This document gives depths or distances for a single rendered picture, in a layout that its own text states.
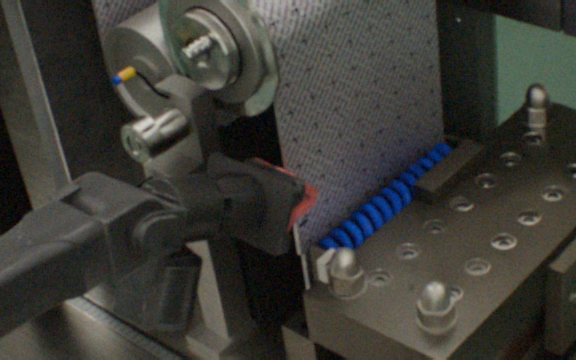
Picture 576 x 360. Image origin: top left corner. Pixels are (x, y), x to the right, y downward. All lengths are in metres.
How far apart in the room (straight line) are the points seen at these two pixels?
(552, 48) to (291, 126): 2.48
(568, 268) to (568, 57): 2.35
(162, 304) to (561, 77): 2.47
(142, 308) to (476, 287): 0.31
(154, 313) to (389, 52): 0.35
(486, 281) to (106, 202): 0.37
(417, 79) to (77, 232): 0.46
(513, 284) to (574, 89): 2.24
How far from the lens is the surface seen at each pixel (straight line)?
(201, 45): 0.98
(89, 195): 0.89
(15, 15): 1.32
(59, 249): 0.84
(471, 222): 1.12
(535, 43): 3.49
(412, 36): 1.14
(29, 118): 1.68
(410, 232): 1.12
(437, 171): 1.16
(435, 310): 0.99
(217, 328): 1.21
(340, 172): 1.11
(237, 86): 1.01
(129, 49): 1.14
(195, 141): 1.06
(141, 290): 0.94
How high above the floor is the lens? 1.73
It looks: 36 degrees down
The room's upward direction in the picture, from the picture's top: 9 degrees counter-clockwise
